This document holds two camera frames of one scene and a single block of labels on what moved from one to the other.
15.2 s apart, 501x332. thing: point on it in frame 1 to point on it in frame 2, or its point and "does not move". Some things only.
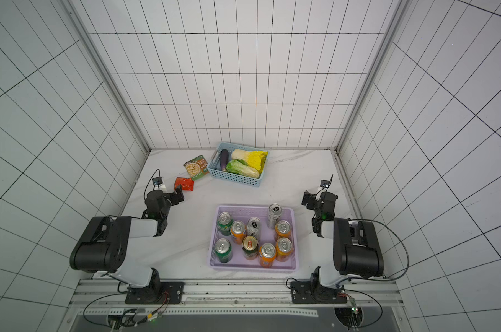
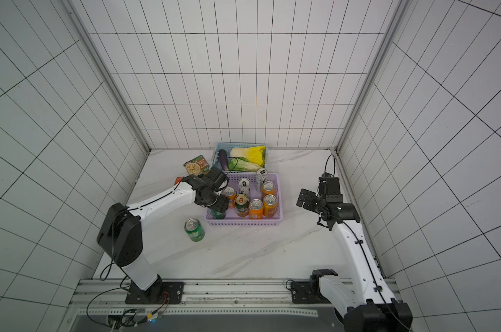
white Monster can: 253,227 to 244,186
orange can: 283,228 to 268,187
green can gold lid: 250,247 to 241,205
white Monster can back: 274,215 to 261,177
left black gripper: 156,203 to 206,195
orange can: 267,254 to 256,209
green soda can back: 225,220 to 218,215
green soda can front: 223,250 to 194,229
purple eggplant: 224,159 does not move
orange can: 284,246 to 270,205
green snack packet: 196,167 does not move
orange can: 238,231 to 230,192
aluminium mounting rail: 230,297 does not move
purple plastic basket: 248,237 to 232,220
